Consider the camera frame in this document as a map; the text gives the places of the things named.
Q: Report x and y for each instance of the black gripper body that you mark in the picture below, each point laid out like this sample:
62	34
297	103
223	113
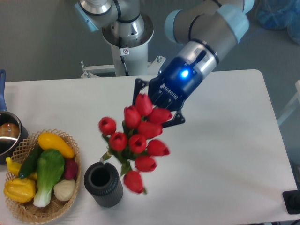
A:
175	84

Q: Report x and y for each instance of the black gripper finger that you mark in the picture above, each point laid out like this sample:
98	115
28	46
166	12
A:
177	119
139	85

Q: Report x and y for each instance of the red tulip bouquet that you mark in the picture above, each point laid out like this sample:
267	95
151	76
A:
136	146

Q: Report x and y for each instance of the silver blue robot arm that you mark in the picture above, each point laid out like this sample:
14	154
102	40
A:
207	32

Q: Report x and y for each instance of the dark grey ribbed vase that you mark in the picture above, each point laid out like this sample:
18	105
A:
102	181

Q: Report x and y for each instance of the yellow squash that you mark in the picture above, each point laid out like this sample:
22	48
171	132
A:
47	141

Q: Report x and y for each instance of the red radish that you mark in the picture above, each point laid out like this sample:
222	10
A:
71	169

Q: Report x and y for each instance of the green bok choy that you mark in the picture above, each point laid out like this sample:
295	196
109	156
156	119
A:
50	167

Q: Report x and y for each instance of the blue plastic bag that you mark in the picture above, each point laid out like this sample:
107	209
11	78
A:
280	15

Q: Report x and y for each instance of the green cucumber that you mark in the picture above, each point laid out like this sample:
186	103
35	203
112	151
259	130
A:
30	163

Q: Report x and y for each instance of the black device at table edge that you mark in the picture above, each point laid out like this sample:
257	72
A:
292	201

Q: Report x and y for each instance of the small yellow gourd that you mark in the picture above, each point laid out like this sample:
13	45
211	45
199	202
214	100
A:
14	167

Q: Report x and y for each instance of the yellow bell pepper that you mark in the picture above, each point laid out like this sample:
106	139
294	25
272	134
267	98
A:
20	190

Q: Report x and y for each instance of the woven bamboo basket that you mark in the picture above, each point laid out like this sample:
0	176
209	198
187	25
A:
27	212

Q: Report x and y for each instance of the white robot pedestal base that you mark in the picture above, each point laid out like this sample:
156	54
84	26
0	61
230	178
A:
129	47

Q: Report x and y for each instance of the white frame at right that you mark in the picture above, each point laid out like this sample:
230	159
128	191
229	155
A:
291	106

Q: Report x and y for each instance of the blue handled steel pot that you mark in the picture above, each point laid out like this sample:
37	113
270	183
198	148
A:
12	131

